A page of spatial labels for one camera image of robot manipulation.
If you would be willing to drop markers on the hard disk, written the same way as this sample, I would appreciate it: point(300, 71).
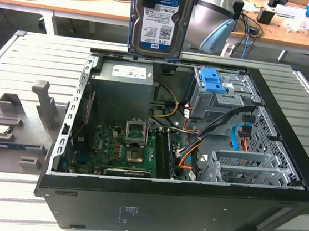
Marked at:
point(159, 24)

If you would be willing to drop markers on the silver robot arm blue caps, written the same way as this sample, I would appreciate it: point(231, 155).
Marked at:
point(210, 21)

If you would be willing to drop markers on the metal disk bay cage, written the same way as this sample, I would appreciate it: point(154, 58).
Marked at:
point(248, 171)

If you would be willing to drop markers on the long wooden desk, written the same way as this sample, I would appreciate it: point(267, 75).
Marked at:
point(100, 6)

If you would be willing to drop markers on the black box on desk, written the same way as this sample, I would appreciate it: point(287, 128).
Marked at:
point(239, 11)

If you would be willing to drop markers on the white power strip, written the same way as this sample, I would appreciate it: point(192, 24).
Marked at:
point(228, 50)

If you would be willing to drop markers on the grey power supply unit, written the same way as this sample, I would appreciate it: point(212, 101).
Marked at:
point(121, 89)

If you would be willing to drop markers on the blue plastic drive latch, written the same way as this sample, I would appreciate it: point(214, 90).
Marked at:
point(210, 80)

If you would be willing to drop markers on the metal optical drive cage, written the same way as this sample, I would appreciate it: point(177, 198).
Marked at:
point(214, 105)

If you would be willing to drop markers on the green motherboard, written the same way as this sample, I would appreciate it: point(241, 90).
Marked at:
point(106, 149)

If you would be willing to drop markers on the black RAM slot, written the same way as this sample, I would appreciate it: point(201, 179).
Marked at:
point(171, 156)
point(160, 155)

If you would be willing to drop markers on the CPU socket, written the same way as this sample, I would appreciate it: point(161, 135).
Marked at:
point(134, 157)

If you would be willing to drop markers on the black graphics card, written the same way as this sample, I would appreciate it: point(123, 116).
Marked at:
point(127, 172)

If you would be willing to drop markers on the grey parts rack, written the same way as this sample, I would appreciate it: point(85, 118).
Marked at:
point(28, 140)

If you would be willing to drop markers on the silver CPU chip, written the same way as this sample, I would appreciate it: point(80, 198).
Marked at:
point(0, 130)

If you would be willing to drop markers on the black open PC case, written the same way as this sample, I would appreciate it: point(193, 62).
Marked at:
point(161, 205)

